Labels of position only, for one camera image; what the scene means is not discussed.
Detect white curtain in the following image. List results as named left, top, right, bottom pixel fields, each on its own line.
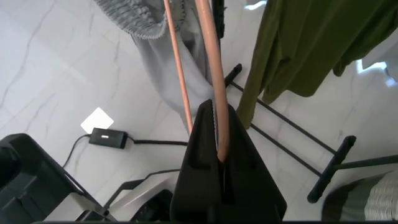
left=360, top=29, right=398, bottom=82

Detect green long-sleeved shirt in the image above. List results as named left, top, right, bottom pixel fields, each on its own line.
left=236, top=0, right=398, bottom=130

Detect pink clothes hanger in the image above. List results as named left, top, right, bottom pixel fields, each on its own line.
left=163, top=0, right=231, bottom=164

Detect white laundry basket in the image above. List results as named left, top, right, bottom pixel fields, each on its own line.
left=322, top=169, right=398, bottom=222

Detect black power adapter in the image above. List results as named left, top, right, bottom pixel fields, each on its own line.
left=62, top=126, right=189, bottom=169

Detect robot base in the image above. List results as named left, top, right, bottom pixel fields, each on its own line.
left=0, top=133, right=182, bottom=222

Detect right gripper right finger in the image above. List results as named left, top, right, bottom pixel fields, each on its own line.
left=223, top=104, right=287, bottom=222

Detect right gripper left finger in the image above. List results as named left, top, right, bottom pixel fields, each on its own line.
left=169, top=99, right=224, bottom=222

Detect pale grey shorts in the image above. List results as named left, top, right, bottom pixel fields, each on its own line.
left=93, top=0, right=224, bottom=131

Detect black clothes rack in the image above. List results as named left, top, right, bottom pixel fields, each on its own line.
left=211, top=0, right=398, bottom=205

